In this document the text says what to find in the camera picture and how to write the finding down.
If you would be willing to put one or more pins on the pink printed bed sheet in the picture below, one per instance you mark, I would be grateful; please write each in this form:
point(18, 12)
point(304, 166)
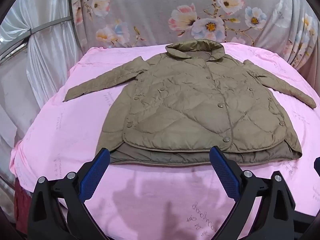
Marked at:
point(150, 200)

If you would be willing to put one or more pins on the olive quilted jacket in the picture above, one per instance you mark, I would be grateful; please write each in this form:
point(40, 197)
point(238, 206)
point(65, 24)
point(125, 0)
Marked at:
point(185, 100)

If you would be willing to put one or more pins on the dark red cloth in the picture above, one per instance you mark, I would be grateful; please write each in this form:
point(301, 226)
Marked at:
point(21, 200)

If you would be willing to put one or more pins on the white satin curtain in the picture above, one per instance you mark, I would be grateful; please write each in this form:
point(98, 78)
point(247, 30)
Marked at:
point(47, 62)

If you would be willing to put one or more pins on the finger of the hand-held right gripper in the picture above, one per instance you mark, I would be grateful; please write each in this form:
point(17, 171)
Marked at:
point(317, 165)

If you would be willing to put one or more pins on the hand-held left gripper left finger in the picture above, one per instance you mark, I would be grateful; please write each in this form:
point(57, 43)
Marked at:
point(93, 173)

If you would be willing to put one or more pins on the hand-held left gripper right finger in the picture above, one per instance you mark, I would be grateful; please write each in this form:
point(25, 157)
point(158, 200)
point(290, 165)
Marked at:
point(226, 173)

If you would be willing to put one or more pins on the grey floral cloth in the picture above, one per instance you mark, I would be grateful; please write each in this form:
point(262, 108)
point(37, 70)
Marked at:
point(155, 10)

